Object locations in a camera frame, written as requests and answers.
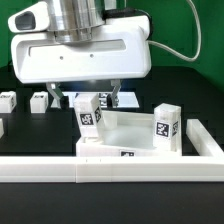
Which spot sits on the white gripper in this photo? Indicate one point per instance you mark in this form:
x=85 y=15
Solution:
x=117 y=50

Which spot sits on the white square table top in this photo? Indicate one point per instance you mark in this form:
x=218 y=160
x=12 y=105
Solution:
x=125 y=134

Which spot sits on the white marker plate with tags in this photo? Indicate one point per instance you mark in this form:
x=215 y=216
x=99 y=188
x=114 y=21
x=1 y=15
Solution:
x=125 y=99

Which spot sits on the white block at left edge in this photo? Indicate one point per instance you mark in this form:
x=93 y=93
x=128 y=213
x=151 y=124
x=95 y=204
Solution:
x=1 y=128

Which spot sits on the white L-shaped obstacle fence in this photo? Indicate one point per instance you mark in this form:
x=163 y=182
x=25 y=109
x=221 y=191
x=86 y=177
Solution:
x=206 y=166

